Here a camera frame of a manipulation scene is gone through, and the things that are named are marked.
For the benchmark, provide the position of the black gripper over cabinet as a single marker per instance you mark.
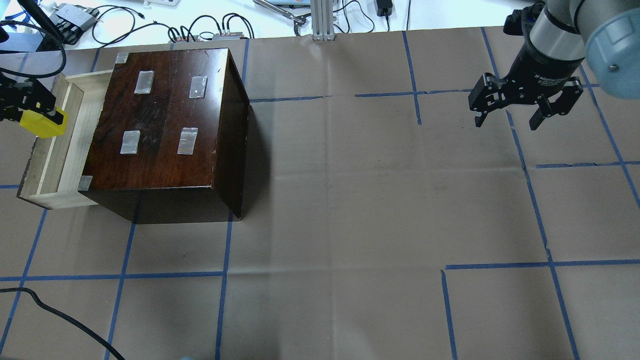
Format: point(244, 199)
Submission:
point(21, 98)

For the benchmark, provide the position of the black power adapter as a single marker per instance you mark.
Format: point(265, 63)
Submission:
point(384, 8)

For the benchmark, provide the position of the light wooden drawer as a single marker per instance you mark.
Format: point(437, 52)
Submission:
point(54, 171)

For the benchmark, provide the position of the grey electronics box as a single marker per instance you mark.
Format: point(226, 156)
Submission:
point(68, 17)

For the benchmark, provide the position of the dark wooden drawer cabinet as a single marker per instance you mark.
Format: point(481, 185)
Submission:
point(156, 185)

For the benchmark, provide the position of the black idle gripper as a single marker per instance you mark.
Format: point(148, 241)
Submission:
point(544, 67)

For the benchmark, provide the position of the silver connector block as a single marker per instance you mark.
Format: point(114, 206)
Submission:
point(228, 36)

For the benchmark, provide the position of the aluminium extrusion post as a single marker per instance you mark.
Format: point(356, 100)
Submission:
point(322, 20)

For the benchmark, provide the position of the grey tape patch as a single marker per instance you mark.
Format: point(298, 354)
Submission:
point(144, 82)
point(130, 142)
point(198, 87)
point(187, 140)

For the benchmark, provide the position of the yellow block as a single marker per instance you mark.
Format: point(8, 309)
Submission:
point(43, 127)

